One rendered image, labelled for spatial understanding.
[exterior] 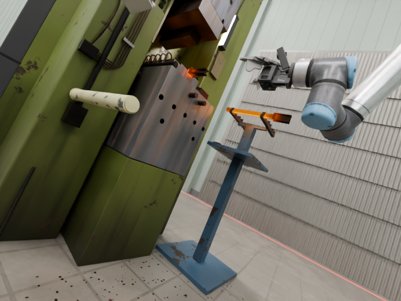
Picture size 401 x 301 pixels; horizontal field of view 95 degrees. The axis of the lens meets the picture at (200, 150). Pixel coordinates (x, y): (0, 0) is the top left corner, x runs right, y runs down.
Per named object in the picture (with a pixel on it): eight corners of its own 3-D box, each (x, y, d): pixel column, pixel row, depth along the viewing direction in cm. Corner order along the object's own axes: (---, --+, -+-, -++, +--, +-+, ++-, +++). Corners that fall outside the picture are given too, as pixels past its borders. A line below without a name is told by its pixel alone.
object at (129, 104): (136, 119, 48) (144, 101, 49) (118, 108, 44) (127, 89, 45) (81, 104, 76) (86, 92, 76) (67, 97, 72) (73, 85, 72)
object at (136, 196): (150, 255, 101) (184, 177, 106) (76, 267, 72) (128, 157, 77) (108, 209, 137) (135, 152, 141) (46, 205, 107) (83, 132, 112)
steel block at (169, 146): (184, 176, 106) (214, 107, 110) (128, 157, 77) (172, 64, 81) (135, 151, 141) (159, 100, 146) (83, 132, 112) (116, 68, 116)
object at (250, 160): (267, 172, 130) (268, 170, 130) (250, 156, 98) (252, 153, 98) (231, 160, 148) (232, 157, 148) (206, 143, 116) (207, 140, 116)
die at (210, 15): (217, 39, 107) (224, 25, 108) (198, 8, 91) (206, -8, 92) (171, 47, 133) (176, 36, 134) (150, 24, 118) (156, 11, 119)
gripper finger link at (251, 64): (236, 64, 68) (259, 73, 67) (242, 51, 69) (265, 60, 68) (235, 69, 71) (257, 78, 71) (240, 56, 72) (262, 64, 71)
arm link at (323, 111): (340, 134, 56) (352, 98, 57) (327, 116, 49) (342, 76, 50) (308, 132, 63) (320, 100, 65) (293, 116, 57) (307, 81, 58)
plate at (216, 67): (217, 80, 133) (225, 60, 135) (210, 71, 126) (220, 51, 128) (215, 80, 135) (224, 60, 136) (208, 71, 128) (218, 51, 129)
